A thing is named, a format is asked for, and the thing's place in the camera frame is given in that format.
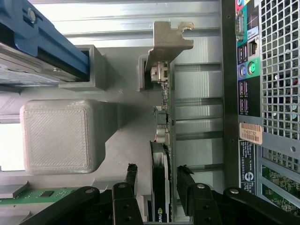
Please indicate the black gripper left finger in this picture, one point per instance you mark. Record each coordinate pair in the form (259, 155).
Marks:
(127, 204)

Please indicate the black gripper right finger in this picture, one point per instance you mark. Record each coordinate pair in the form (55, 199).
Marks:
(199, 204)

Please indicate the green RAM stick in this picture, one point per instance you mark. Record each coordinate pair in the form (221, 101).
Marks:
(35, 194)

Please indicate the grey printed parts rack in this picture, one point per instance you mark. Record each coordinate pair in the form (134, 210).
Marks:
(56, 138)

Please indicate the black open PC case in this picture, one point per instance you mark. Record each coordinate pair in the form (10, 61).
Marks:
(228, 70)

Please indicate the hard disk in blue carrier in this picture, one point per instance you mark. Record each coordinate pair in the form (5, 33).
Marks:
(23, 28)

